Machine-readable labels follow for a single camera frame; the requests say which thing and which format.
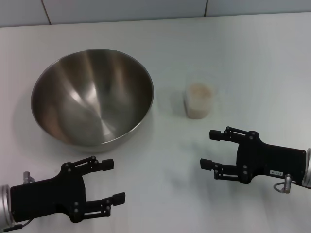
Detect right arm connector cable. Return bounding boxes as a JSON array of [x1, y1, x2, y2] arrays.
[[273, 173, 294, 194]]

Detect stainless steel mixing bowl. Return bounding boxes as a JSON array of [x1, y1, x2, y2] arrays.
[[30, 48, 155, 153]]

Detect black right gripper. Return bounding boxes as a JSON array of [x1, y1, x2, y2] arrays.
[[200, 126, 307, 187]]

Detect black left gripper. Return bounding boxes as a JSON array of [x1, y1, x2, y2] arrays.
[[10, 156, 126, 224]]

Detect left arm connector cable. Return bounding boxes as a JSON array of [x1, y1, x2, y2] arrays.
[[0, 171, 36, 232]]

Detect clear plastic measuring cup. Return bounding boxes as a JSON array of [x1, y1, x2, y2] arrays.
[[183, 81, 217, 120]]

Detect white rice grains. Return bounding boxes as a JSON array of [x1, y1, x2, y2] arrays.
[[186, 83, 214, 119]]

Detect arm connector cable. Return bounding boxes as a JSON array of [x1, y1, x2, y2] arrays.
[[0, 171, 36, 232], [273, 173, 294, 194]]

